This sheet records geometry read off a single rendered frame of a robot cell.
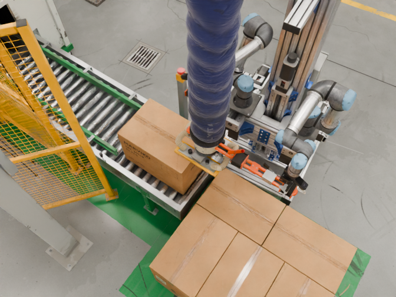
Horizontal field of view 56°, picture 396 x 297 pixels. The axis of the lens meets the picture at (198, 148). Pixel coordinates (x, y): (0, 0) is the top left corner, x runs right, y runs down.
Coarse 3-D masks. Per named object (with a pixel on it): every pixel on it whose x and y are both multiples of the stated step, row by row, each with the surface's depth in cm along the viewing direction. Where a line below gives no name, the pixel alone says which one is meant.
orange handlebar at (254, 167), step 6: (222, 144) 240; (222, 150) 238; (228, 150) 239; (228, 156) 236; (252, 162) 234; (246, 168) 233; (252, 168) 231; (258, 168) 231; (258, 174) 230; (276, 186) 227; (294, 192) 224
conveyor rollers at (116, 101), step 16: (16, 64) 365; (32, 64) 367; (32, 80) 355; (80, 80) 356; (48, 96) 346; (96, 96) 346; (112, 96) 348; (48, 112) 339; (80, 112) 337; (96, 112) 339; (128, 112) 337; (112, 128) 329; (96, 144) 321; (112, 144) 321; (144, 176) 306; (176, 192) 299
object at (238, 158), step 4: (244, 152) 236; (232, 156) 234; (236, 156) 235; (240, 156) 235; (244, 156) 235; (248, 156) 234; (232, 160) 233; (236, 160) 234; (240, 160) 234; (244, 160) 232; (232, 164) 237; (236, 164) 235; (240, 164) 231; (240, 168) 235
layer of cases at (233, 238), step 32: (224, 192) 299; (256, 192) 299; (192, 224) 286; (224, 224) 286; (256, 224) 286; (288, 224) 286; (160, 256) 274; (192, 256) 274; (224, 256) 274; (256, 256) 274; (288, 256) 274; (320, 256) 274; (352, 256) 274; (192, 288) 263; (224, 288) 263; (256, 288) 263; (288, 288) 263; (320, 288) 263
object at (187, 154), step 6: (186, 144) 253; (174, 150) 252; (180, 150) 251; (186, 150) 251; (192, 150) 251; (186, 156) 249; (192, 162) 248; (198, 162) 247; (204, 162) 247; (210, 162) 247; (216, 162) 247; (204, 168) 245; (210, 168) 245; (216, 174) 243
